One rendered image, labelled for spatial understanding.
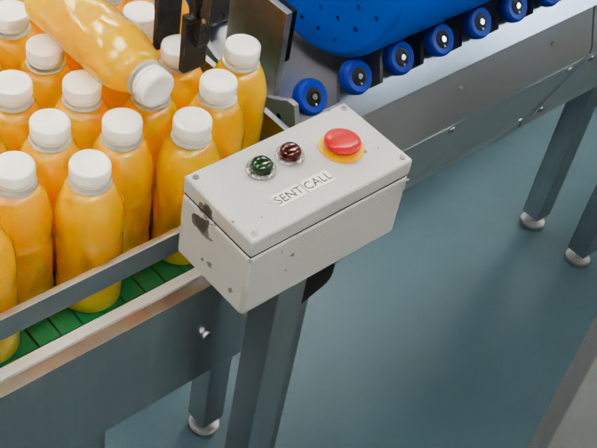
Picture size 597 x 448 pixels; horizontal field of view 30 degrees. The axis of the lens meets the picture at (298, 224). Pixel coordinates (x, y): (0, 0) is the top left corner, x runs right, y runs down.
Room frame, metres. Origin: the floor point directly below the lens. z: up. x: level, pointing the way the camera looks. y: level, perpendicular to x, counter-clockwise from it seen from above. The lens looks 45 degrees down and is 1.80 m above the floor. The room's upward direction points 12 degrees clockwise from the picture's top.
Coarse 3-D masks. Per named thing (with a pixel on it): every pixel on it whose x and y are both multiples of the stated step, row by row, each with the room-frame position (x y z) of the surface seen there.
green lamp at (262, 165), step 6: (258, 156) 0.76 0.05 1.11; (264, 156) 0.76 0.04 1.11; (252, 162) 0.75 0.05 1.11; (258, 162) 0.75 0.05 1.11; (264, 162) 0.75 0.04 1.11; (270, 162) 0.75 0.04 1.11; (252, 168) 0.75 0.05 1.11; (258, 168) 0.75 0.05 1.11; (264, 168) 0.75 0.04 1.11; (270, 168) 0.75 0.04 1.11; (258, 174) 0.74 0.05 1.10; (264, 174) 0.74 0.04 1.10
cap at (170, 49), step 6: (168, 36) 0.95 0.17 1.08; (174, 36) 0.95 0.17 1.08; (180, 36) 0.95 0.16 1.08; (162, 42) 0.94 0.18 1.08; (168, 42) 0.94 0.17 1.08; (174, 42) 0.94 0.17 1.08; (162, 48) 0.93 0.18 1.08; (168, 48) 0.93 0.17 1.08; (174, 48) 0.93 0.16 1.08; (162, 54) 0.93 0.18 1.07; (168, 54) 0.92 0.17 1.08; (174, 54) 0.92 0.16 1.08; (162, 60) 0.93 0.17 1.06; (168, 60) 0.92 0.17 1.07; (174, 60) 0.92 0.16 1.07; (168, 66) 0.92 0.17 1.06; (174, 66) 0.92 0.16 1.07
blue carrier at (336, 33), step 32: (288, 0) 1.19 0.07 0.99; (320, 0) 1.16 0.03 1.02; (352, 0) 1.12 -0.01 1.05; (384, 0) 1.09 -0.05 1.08; (416, 0) 1.10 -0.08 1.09; (448, 0) 1.15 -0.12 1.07; (480, 0) 1.22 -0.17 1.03; (320, 32) 1.15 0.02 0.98; (352, 32) 1.12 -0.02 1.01; (384, 32) 1.09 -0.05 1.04; (416, 32) 1.15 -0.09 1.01
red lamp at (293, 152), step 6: (282, 144) 0.78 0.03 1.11; (288, 144) 0.78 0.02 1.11; (294, 144) 0.78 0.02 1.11; (282, 150) 0.78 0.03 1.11; (288, 150) 0.77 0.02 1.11; (294, 150) 0.78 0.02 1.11; (300, 150) 0.78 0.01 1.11; (282, 156) 0.77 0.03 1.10; (288, 156) 0.77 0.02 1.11; (294, 156) 0.77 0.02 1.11; (300, 156) 0.78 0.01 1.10
